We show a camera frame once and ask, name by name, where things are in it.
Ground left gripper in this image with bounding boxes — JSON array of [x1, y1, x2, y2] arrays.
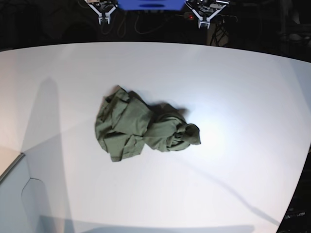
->
[[186, 0, 229, 28]]

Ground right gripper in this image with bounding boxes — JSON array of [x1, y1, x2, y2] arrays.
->
[[86, 0, 117, 25]]

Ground green t-shirt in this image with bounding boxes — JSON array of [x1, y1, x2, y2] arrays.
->
[[95, 86, 201, 162]]

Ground black power strip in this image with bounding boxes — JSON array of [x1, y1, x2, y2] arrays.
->
[[183, 13, 238, 23]]

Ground blue box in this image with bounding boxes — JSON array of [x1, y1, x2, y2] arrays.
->
[[118, 0, 185, 11]]

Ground white cable loops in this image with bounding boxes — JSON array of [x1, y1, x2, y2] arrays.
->
[[101, 11, 171, 37]]

